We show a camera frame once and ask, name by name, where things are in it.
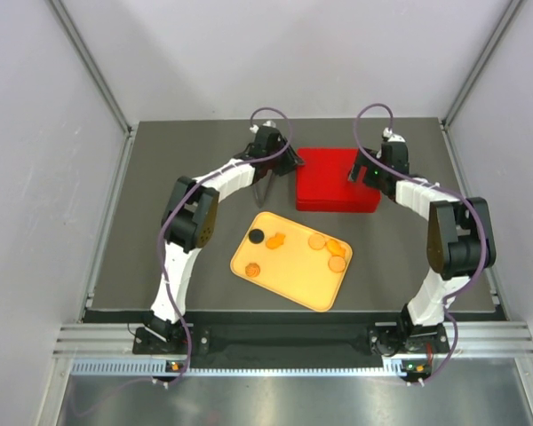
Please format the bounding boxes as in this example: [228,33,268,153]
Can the yellow tray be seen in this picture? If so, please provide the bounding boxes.
[230,212,353,312]

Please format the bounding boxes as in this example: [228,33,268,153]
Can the orange swirl cookie left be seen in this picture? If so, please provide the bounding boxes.
[244,263,261,278]

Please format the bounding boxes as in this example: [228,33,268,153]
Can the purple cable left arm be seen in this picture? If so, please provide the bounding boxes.
[157,107,293,387]

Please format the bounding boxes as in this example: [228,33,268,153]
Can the black round cookie left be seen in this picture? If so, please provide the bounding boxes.
[248,229,265,244]

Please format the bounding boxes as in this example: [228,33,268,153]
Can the orange fish cookie left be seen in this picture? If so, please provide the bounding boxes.
[266,233,285,249]

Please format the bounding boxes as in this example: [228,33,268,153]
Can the red box lid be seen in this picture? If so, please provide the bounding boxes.
[295,147,381,213]

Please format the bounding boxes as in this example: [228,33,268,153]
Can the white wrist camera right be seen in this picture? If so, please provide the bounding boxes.
[382,127,405,143]

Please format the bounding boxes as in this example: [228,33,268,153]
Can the orange fish cookie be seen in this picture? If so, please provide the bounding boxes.
[266,233,285,249]
[326,239,346,258]

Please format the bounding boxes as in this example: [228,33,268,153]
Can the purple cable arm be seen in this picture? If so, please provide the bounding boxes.
[353,104,492,385]
[157,107,293,387]

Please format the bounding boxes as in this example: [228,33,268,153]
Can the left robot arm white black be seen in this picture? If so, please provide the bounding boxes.
[146,121,304,352]

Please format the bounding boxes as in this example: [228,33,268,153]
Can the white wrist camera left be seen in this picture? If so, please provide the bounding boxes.
[250,120,276,134]

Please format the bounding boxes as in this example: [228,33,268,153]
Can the tan round biscuit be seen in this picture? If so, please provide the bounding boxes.
[328,256,347,273]
[308,233,326,250]

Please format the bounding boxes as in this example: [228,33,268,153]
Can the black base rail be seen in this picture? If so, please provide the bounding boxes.
[133,322,449,364]

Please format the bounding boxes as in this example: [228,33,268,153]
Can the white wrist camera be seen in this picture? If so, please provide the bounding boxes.
[382,127,405,143]
[250,120,276,134]

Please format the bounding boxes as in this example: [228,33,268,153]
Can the orange fish cookie right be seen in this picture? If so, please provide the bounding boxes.
[326,239,346,258]

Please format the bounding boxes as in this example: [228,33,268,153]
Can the tan round biscuit top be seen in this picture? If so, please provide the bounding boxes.
[308,233,326,250]

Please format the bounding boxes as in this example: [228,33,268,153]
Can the tan round biscuit right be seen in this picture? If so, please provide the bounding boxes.
[328,256,347,273]

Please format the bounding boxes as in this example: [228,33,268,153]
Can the metal tongs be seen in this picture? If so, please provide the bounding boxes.
[252,171,275,209]

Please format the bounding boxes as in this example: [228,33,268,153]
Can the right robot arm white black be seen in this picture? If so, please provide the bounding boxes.
[348,137,496,351]

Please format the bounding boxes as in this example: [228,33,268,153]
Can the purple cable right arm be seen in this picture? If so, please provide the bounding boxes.
[353,104,492,385]

